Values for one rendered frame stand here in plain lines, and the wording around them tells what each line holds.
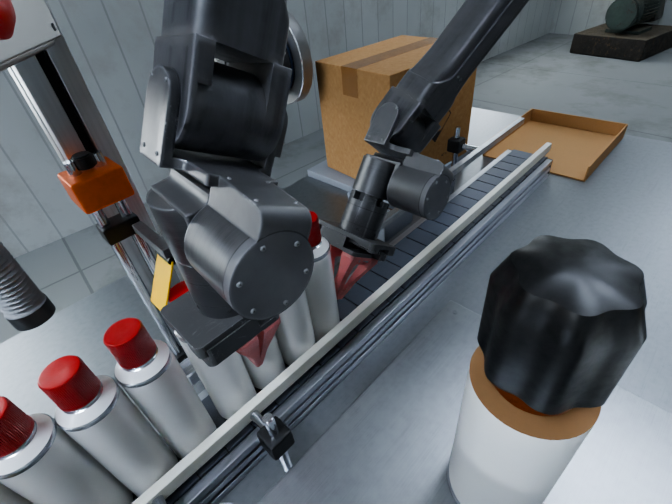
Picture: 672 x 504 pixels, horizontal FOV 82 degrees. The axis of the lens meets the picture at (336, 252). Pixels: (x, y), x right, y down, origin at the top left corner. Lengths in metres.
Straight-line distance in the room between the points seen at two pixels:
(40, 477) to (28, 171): 2.57
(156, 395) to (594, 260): 0.37
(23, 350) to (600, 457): 0.87
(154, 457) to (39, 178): 2.56
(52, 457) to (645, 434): 0.58
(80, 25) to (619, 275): 2.78
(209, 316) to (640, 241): 0.81
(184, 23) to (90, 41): 2.60
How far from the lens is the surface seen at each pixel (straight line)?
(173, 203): 0.26
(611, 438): 0.56
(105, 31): 2.87
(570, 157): 1.21
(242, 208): 0.21
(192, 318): 0.34
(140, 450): 0.46
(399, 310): 0.64
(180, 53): 0.26
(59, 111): 0.44
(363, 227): 0.52
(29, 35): 0.39
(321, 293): 0.50
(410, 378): 0.54
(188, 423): 0.47
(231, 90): 0.26
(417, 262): 0.64
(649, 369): 0.71
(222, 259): 0.21
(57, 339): 0.86
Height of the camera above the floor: 1.33
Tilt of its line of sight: 39 degrees down
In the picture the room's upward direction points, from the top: 7 degrees counter-clockwise
